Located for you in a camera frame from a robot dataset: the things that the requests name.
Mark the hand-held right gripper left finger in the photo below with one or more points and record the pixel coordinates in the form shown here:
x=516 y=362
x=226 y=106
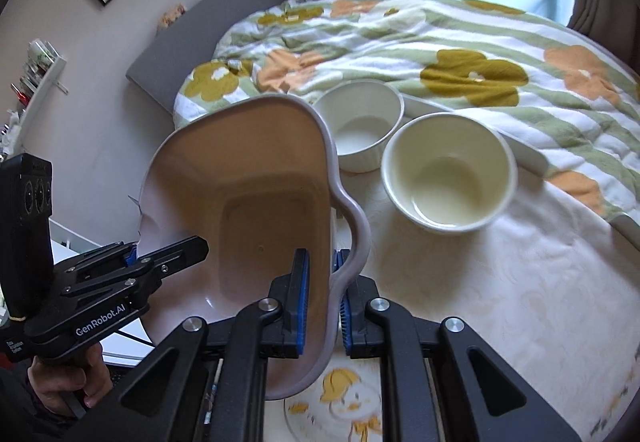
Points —
x=300 y=302

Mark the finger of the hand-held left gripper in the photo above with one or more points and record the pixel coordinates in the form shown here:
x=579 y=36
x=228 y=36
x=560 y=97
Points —
x=175 y=249
x=131 y=256

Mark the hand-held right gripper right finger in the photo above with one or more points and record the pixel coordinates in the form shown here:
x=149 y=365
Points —
x=345 y=322

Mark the pink square bowl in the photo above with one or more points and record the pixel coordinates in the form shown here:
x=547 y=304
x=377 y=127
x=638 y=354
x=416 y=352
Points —
x=250 y=197

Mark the person's left forearm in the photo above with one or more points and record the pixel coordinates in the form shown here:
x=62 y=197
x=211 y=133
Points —
x=20 y=412

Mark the person's left hand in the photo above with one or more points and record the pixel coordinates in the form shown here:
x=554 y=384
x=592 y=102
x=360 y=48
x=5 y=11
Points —
x=50 y=387

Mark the duck print plate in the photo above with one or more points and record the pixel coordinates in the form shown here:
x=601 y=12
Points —
x=340 y=402

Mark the floral table cloth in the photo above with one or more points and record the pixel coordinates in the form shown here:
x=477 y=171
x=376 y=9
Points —
x=500 y=297

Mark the cream round bowl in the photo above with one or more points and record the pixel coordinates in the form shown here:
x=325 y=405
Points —
x=445 y=187

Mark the small white bowl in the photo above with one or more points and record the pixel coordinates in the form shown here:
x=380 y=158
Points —
x=360 y=132

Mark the small plush toy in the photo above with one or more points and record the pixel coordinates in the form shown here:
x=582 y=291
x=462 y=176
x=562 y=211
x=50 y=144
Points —
x=172 y=16

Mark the grey padded headboard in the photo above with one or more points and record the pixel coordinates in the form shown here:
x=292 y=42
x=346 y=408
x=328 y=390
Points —
x=210 y=12

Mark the floral striped blanket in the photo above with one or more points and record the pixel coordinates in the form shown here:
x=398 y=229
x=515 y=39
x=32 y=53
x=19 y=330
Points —
x=475 y=47

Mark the white wall shelf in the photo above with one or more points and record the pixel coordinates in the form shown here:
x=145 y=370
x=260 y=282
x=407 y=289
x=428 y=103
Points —
x=47 y=75

